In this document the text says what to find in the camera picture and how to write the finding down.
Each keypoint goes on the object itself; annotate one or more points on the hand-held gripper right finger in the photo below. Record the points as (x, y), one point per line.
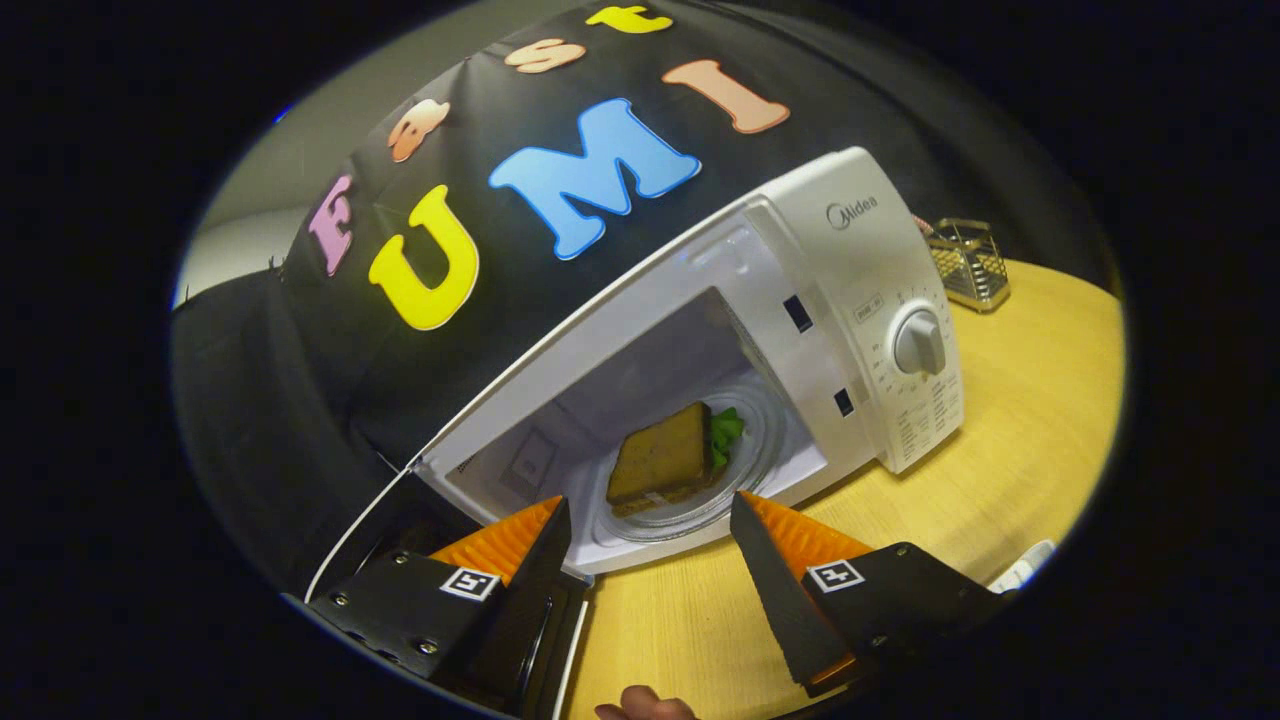
(775, 590)

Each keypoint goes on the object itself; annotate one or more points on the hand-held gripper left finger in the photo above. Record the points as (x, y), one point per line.
(525, 590)

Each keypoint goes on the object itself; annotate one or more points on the brown bread lettuce sandwich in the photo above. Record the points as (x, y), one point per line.
(660, 455)

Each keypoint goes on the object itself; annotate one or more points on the white microwave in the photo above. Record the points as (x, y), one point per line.
(850, 260)

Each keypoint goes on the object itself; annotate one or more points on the glass turntable plate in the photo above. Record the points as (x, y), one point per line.
(760, 440)

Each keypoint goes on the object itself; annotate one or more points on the white sandwich dish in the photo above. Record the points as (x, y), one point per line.
(1025, 565)

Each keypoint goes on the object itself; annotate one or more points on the black backdrop cloth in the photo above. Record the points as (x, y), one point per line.
(300, 400)

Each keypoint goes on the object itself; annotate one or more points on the pink striped straw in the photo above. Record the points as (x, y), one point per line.
(921, 225)

